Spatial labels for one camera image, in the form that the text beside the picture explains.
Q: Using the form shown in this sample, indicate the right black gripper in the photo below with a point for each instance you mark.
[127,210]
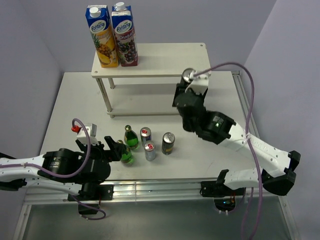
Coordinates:
[176,92]

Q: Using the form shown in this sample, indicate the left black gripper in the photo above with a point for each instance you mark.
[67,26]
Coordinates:
[115,148]

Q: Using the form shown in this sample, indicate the black can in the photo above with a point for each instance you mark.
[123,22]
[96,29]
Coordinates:
[188,75]
[168,141]

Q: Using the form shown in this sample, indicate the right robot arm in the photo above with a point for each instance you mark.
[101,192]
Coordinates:
[274,168]

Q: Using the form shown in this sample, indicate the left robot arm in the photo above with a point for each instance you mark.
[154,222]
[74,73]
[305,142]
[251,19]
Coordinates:
[77,173]

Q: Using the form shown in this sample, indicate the white two-tier shelf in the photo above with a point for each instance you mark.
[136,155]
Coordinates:
[149,87]

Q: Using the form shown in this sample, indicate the front green glass bottle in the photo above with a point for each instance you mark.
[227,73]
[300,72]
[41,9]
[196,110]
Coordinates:
[126,154]

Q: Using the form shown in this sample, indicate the green glass bottle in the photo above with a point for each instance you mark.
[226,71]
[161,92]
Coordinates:
[130,137]
[126,154]

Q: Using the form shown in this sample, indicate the rear green glass bottle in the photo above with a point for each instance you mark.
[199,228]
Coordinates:
[130,137]

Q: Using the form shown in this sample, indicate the front silver energy can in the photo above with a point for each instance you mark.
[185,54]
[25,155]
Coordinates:
[150,150]

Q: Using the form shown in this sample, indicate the silver energy can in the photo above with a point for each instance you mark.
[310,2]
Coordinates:
[145,135]
[150,150]

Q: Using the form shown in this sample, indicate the rear silver energy can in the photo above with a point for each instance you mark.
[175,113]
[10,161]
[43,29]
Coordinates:
[145,135]

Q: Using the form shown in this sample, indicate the grape juice carton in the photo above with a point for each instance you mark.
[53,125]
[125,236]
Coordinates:
[124,34]

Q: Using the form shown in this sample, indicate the pineapple juice carton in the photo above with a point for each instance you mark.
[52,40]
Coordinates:
[101,31]

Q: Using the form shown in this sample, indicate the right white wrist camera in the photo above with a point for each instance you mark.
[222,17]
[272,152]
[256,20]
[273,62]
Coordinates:
[198,83]

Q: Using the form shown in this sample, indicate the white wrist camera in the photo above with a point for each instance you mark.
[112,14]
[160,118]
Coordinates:
[198,83]
[89,133]

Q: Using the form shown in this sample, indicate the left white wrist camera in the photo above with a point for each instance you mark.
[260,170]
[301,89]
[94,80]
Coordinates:
[89,133]

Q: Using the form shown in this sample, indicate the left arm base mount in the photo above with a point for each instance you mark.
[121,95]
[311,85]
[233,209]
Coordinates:
[89,201]

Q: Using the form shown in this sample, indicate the aluminium right rail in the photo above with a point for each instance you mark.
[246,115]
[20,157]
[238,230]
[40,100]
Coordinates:
[245,102]

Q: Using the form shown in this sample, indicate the aluminium rail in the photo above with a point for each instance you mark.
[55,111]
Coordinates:
[245,102]
[127,191]

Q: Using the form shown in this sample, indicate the aluminium front rail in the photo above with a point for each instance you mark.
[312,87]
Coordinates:
[127,191]

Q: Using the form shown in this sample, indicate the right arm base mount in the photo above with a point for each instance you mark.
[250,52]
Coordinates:
[226,200]

